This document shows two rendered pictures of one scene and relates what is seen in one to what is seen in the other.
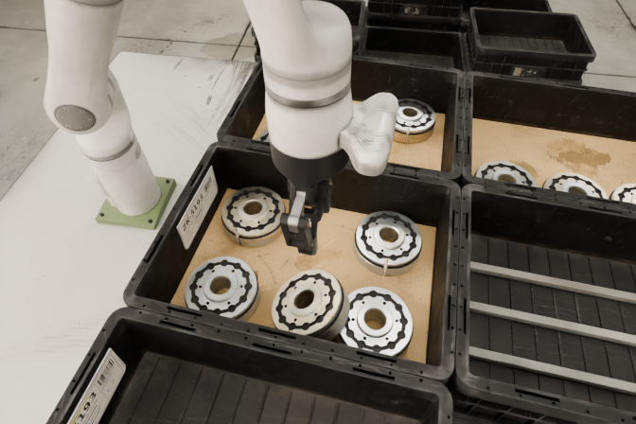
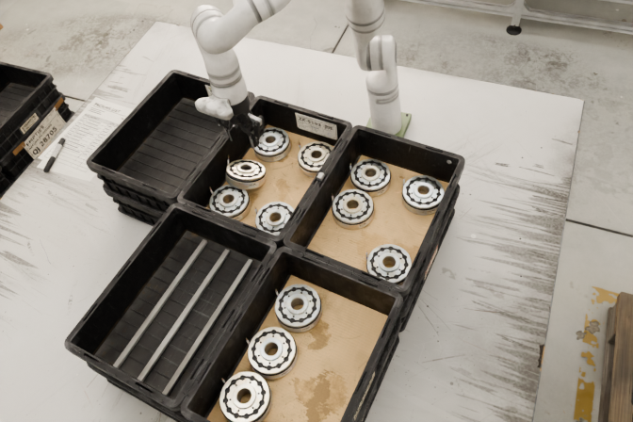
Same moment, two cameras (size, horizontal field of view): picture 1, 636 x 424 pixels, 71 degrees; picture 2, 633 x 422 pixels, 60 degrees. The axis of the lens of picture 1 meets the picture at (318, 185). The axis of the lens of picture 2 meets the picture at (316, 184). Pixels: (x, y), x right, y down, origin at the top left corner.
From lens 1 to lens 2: 1.24 m
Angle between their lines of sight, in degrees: 63
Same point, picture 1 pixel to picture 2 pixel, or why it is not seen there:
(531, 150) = (338, 359)
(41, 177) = (420, 79)
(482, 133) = (367, 326)
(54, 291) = (330, 100)
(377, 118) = (214, 105)
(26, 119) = not seen: outside the picture
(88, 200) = not seen: hidden behind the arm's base
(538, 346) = (192, 281)
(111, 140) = (370, 81)
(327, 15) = (214, 58)
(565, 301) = (209, 310)
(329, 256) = (281, 195)
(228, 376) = not seen: hidden behind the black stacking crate
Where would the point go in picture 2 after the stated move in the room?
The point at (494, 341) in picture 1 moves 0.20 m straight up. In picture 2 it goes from (203, 261) to (180, 215)
